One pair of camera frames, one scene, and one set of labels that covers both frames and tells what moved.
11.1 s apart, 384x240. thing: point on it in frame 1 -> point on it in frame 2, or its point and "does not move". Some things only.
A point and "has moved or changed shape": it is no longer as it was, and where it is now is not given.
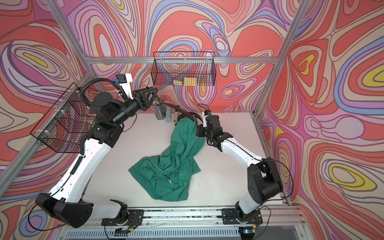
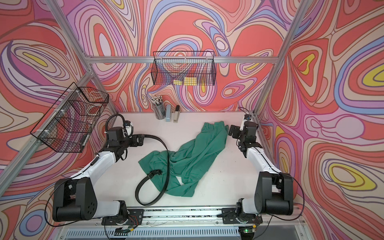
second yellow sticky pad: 176,82 does not move
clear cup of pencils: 159,109 does not move
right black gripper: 200,133 -> 236,130
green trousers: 167,175 has moved or changed shape
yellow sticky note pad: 190,81 does not move
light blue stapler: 168,113 does not move
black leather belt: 185,114 -> 151,174
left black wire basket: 63,128 does not move
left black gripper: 140,100 -> 140,140
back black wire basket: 186,68 does not move
